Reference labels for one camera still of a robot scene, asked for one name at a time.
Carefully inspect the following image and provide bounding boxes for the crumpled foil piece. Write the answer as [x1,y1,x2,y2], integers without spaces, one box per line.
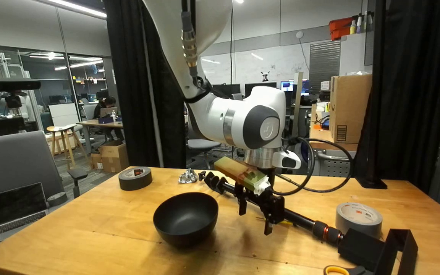
[179,168,199,185]

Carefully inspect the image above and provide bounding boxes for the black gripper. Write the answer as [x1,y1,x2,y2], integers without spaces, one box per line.
[234,183,285,235]

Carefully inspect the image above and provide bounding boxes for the black curtain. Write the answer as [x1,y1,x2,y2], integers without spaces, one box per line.
[104,0,187,168]
[355,0,440,196]

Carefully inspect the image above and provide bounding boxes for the black tape roll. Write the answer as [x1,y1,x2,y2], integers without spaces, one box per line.
[120,167,153,191]

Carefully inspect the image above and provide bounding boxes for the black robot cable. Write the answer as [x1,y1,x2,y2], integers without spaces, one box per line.
[273,136,355,197]

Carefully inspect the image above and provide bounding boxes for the black bowl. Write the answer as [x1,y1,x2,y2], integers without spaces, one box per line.
[153,193,219,248]

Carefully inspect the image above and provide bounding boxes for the brown cardboard box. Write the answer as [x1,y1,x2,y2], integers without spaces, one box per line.
[331,75,373,144]

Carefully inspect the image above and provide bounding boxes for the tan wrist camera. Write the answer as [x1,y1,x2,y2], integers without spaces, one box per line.
[214,157,271,196]

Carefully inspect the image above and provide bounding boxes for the grey duct tape roll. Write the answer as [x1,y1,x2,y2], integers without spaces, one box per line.
[337,202,383,238]

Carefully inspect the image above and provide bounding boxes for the grey office chair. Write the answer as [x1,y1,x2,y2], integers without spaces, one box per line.
[0,131,63,235]

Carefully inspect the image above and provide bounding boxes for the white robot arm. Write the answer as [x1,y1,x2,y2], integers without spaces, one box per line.
[143,0,302,234]

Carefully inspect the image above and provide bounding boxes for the black curtain left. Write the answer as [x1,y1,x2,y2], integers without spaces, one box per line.
[104,0,187,168]

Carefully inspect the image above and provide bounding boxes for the yellow handled scissors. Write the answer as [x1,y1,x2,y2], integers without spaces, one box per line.
[323,264,352,275]

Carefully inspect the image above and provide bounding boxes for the black curtain right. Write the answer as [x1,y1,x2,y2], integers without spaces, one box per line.
[355,0,440,196]

